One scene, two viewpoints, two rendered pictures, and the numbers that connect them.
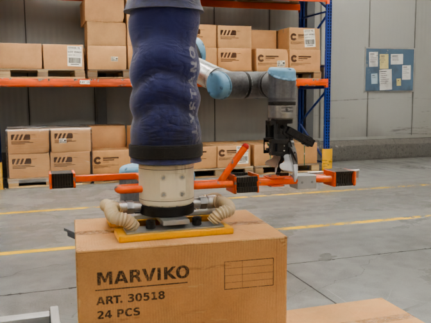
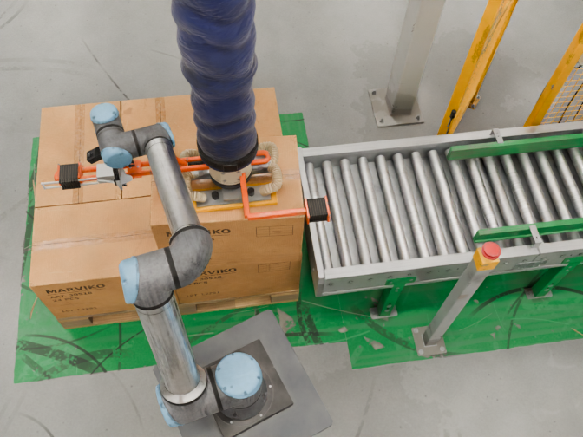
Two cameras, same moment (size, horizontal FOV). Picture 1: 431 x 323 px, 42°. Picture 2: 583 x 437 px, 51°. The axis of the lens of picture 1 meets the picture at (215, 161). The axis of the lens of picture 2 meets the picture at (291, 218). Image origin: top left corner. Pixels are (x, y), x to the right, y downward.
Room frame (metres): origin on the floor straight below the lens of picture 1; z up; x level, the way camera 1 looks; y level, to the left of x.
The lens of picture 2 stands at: (3.05, 0.57, 3.04)
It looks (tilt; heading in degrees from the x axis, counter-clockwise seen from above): 61 degrees down; 187
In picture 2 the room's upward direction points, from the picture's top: 3 degrees clockwise
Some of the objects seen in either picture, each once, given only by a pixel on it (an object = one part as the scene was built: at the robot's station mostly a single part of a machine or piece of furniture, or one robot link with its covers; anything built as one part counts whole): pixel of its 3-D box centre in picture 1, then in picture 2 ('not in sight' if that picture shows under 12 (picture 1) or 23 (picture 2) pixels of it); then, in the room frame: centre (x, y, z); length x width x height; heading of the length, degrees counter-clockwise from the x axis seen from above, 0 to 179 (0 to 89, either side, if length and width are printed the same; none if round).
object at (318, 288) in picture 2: not in sight; (307, 223); (1.62, 0.47, 0.47); 0.70 x 0.03 x 0.15; 18
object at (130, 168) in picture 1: (137, 182); (237, 380); (2.53, 0.35, 0.96); 0.17 x 0.15 x 0.18; 120
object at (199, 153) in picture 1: (165, 149); (227, 142); (1.74, 0.15, 1.19); 0.23 x 0.23 x 0.04
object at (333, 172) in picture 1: (339, 177); (70, 174); (1.91, -0.42, 1.07); 0.08 x 0.07 x 0.05; 108
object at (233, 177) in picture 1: (242, 182); not in sight; (1.81, -0.09, 1.07); 0.10 x 0.08 x 0.06; 18
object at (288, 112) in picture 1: (282, 112); not in sight; (1.87, -0.22, 1.29); 0.10 x 0.09 x 0.05; 18
